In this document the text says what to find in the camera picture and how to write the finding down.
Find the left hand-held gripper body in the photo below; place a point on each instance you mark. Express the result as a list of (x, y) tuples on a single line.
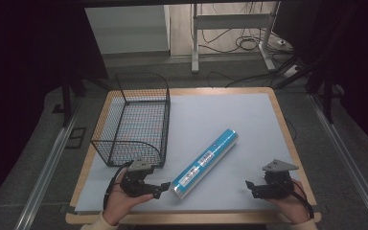
[(133, 187)]

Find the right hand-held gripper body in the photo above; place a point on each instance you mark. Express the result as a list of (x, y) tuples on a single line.
[(276, 183)]

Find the blue plastic wrap roll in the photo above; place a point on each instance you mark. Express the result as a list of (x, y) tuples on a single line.
[(204, 163)]

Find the person's left hand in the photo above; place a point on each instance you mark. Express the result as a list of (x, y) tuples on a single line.
[(121, 202)]

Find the person's right hand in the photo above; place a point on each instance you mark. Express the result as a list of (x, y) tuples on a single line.
[(290, 204)]

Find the pale blue table mat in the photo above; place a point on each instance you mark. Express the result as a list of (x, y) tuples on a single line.
[(236, 121)]

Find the black metal stand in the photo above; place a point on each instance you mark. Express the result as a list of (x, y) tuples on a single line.
[(327, 96), (67, 102)]

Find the white power strip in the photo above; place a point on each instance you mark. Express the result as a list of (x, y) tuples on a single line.
[(291, 71)]

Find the aluminium floor rail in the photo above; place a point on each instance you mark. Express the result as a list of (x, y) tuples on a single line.
[(348, 159), (49, 166)]

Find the black floor frame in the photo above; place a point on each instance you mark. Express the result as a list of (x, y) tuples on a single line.
[(76, 137)]

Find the white wall panel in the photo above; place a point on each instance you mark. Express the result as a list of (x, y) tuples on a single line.
[(127, 28)]

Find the white metal desk frame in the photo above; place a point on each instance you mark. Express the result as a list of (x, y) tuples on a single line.
[(233, 20)]

